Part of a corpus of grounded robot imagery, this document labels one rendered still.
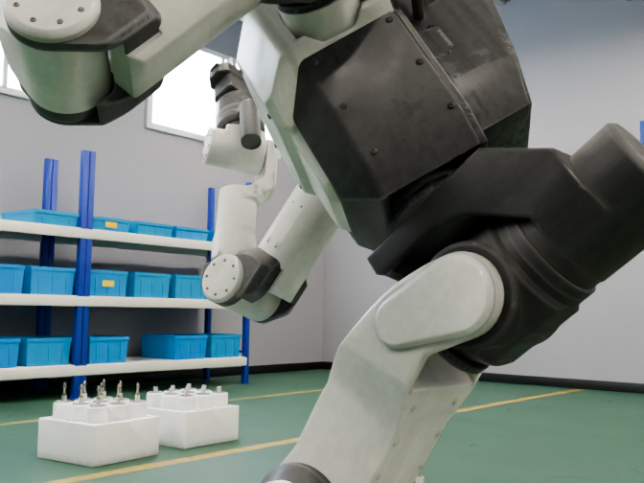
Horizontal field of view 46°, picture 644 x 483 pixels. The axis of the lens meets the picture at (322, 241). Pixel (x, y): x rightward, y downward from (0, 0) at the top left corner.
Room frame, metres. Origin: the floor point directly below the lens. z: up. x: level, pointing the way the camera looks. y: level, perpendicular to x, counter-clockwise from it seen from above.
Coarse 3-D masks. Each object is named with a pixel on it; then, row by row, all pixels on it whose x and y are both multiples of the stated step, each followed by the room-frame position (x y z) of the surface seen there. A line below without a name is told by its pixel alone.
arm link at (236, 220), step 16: (224, 208) 1.22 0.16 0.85; (240, 208) 1.22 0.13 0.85; (256, 208) 1.25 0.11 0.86; (224, 224) 1.21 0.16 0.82; (240, 224) 1.21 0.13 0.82; (224, 240) 1.20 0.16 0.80; (240, 240) 1.20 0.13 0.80; (224, 304) 1.14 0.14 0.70; (240, 304) 1.15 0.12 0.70; (256, 304) 1.17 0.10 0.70; (272, 304) 1.19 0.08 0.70; (256, 320) 1.22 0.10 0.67
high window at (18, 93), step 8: (0, 48) 6.05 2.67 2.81; (0, 56) 6.05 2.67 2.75; (0, 64) 6.06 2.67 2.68; (8, 64) 6.09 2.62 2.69; (0, 72) 6.06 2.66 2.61; (8, 72) 6.11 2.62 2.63; (0, 80) 6.06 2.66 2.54; (8, 80) 6.11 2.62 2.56; (16, 80) 6.17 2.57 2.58; (0, 88) 6.07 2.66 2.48; (8, 88) 6.12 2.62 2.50; (16, 88) 6.17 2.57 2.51; (16, 96) 6.19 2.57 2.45; (24, 96) 6.23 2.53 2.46
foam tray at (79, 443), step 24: (48, 432) 3.53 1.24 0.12; (72, 432) 3.44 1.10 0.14; (96, 432) 3.37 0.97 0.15; (120, 432) 3.48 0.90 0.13; (144, 432) 3.60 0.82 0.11; (48, 456) 3.53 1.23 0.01; (72, 456) 3.44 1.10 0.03; (96, 456) 3.37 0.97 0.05; (120, 456) 3.49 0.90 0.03; (144, 456) 3.61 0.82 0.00
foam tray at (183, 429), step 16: (160, 416) 3.94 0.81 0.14; (176, 416) 3.86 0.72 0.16; (192, 416) 3.86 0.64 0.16; (208, 416) 3.96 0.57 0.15; (224, 416) 4.05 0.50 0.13; (160, 432) 3.93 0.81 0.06; (176, 432) 3.86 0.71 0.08; (192, 432) 3.87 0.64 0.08; (208, 432) 3.96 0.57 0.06; (224, 432) 4.05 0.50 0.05
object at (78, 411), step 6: (78, 402) 3.55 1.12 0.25; (84, 402) 3.55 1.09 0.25; (72, 408) 3.49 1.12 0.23; (78, 408) 3.48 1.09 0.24; (84, 408) 3.50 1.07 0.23; (72, 414) 3.49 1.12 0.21; (78, 414) 3.49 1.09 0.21; (84, 414) 3.50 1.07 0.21; (72, 420) 3.49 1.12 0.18; (78, 420) 3.48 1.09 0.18; (84, 420) 3.50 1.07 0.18
